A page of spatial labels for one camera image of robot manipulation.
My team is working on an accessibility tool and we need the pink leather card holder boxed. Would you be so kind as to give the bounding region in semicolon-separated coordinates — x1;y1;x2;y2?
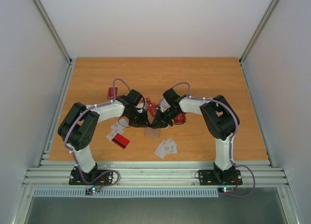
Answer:
144;128;161;138

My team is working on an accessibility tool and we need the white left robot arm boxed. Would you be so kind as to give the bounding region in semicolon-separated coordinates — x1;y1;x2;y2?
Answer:
58;95;149;184

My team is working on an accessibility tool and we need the white card under arm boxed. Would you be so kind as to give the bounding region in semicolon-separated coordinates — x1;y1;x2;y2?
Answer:
106;118;129;141

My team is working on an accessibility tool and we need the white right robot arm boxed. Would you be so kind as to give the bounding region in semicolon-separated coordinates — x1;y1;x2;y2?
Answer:
150;95;240;184

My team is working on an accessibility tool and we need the white blossom card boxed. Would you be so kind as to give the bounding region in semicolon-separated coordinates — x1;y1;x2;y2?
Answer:
159;97;170;109

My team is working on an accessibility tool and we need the red VIP card far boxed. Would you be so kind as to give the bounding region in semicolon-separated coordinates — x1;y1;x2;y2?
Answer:
173;113;187;124

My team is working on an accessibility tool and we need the red vip card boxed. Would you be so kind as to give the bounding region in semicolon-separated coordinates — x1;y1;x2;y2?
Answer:
173;113;187;124
107;87;118;100
145;98;157;117

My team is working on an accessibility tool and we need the red VIP card right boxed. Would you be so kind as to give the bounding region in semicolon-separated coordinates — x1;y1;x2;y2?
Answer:
145;98;157;117

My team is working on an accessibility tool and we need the white card pile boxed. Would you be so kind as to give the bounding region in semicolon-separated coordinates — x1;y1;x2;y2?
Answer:
154;138;177;159

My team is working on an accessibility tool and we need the red VIP card left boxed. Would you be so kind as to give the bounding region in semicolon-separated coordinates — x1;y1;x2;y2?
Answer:
107;87;118;100

